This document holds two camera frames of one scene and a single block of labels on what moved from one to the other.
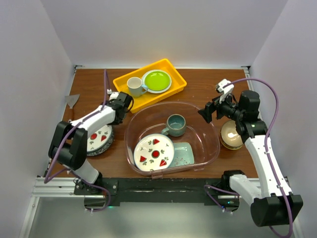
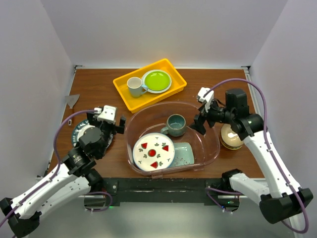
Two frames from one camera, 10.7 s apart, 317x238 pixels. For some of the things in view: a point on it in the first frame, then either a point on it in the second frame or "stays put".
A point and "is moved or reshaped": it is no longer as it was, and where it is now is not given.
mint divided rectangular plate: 183,154 stays put
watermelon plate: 99,138 is moved or reshaped
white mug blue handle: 135,87 stays put
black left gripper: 115,123 to 93,120
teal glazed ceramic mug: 176,125 stays put
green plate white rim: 157,81 stays put
